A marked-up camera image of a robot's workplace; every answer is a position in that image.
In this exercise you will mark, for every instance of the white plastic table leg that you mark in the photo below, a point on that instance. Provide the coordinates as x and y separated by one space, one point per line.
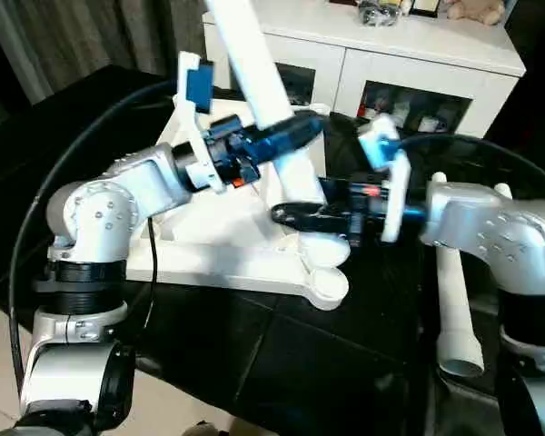
503 191
456 318
259 77

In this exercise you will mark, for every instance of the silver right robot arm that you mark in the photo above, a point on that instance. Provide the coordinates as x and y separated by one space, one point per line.
495 236

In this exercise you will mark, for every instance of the white plastic table top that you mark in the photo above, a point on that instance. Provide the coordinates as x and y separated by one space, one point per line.
218 259

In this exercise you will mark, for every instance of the black mat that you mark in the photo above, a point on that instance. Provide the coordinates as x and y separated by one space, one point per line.
300 354

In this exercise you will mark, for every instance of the white cabinet with glass doors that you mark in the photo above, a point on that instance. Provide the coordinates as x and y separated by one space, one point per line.
413 50

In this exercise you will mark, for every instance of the grey curtain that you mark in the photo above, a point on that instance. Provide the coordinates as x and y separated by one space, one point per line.
95 41

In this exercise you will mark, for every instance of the beige teddy bear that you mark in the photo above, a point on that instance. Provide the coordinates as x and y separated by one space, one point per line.
474 9

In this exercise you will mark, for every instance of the black picture frame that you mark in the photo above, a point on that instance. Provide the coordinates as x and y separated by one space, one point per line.
424 6

